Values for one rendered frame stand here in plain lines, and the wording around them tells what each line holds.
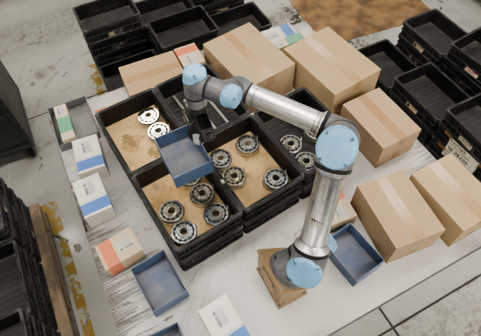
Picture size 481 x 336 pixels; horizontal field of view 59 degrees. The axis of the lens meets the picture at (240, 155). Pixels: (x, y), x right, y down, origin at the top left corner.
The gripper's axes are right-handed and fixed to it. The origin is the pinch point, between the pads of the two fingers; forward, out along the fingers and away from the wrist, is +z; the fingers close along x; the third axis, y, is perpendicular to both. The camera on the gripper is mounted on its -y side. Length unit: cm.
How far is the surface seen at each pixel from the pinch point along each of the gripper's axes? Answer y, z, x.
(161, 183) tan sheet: 9.0, 29.9, 15.8
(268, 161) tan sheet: -1.8, 26.7, -30.8
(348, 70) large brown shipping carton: 24, 16, -88
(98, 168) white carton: 33, 36, 38
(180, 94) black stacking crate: 54, 28, -10
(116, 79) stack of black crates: 140, 85, 9
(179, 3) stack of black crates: 185, 70, -57
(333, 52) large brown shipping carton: 38, 16, -89
